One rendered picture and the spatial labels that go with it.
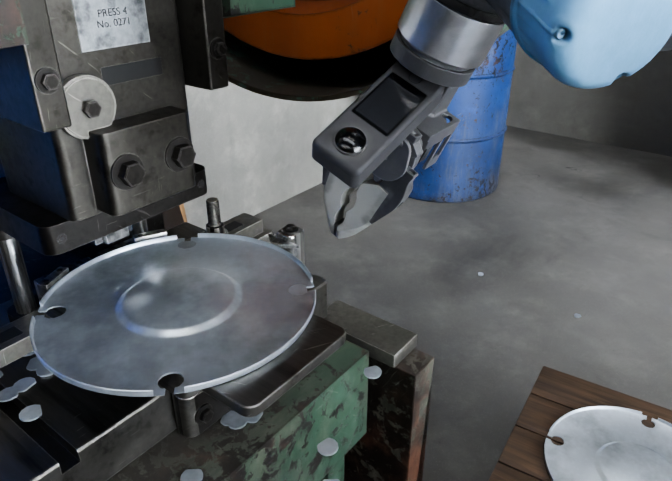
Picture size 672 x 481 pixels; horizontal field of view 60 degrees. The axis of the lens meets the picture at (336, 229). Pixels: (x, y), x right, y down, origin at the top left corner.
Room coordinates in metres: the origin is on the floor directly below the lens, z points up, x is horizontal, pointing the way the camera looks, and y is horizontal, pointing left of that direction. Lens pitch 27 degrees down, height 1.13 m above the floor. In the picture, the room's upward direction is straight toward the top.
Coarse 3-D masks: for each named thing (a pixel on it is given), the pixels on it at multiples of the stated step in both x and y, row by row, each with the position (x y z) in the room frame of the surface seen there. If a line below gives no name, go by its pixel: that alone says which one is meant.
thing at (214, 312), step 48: (144, 240) 0.65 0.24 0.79; (192, 240) 0.66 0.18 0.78; (240, 240) 0.66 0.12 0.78; (96, 288) 0.55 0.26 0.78; (144, 288) 0.54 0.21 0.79; (192, 288) 0.54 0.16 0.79; (240, 288) 0.55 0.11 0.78; (288, 288) 0.55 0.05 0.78; (48, 336) 0.46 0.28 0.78; (96, 336) 0.46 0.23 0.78; (144, 336) 0.46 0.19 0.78; (192, 336) 0.46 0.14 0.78; (240, 336) 0.46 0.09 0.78; (288, 336) 0.46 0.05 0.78; (96, 384) 0.39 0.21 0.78; (144, 384) 0.39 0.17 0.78; (192, 384) 0.39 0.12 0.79
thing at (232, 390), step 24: (312, 336) 0.46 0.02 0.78; (336, 336) 0.46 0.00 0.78; (288, 360) 0.43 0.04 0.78; (312, 360) 0.43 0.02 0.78; (168, 384) 0.47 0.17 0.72; (240, 384) 0.40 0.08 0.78; (264, 384) 0.40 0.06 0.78; (288, 384) 0.40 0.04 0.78; (192, 408) 0.46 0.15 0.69; (216, 408) 0.48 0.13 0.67; (240, 408) 0.37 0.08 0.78; (264, 408) 0.38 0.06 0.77; (192, 432) 0.46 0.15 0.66
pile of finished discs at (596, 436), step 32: (576, 416) 0.79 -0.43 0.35; (608, 416) 0.79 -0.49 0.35; (640, 416) 0.79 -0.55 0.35; (544, 448) 0.71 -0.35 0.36; (576, 448) 0.72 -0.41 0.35; (608, 448) 0.71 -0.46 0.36; (640, 448) 0.71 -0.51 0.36; (576, 480) 0.65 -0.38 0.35; (608, 480) 0.65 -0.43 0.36; (640, 480) 0.65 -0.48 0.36
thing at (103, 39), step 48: (48, 0) 0.51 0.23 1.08; (96, 0) 0.54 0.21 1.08; (144, 0) 0.58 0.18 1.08; (96, 48) 0.53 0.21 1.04; (144, 48) 0.57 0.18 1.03; (96, 96) 0.51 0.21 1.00; (144, 96) 0.57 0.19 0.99; (0, 144) 0.56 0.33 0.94; (48, 144) 0.50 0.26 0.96; (96, 144) 0.50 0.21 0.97; (144, 144) 0.53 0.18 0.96; (48, 192) 0.51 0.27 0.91; (96, 192) 0.51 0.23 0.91; (144, 192) 0.52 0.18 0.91
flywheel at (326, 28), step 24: (312, 0) 0.88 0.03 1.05; (336, 0) 0.85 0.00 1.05; (360, 0) 0.79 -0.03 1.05; (384, 0) 0.77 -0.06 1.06; (240, 24) 0.92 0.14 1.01; (264, 24) 0.89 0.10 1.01; (288, 24) 0.86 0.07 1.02; (312, 24) 0.84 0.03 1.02; (336, 24) 0.81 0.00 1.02; (360, 24) 0.79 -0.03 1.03; (384, 24) 0.77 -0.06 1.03; (264, 48) 0.89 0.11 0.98; (288, 48) 0.87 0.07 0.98; (312, 48) 0.84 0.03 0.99; (336, 48) 0.81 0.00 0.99; (360, 48) 0.79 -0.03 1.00
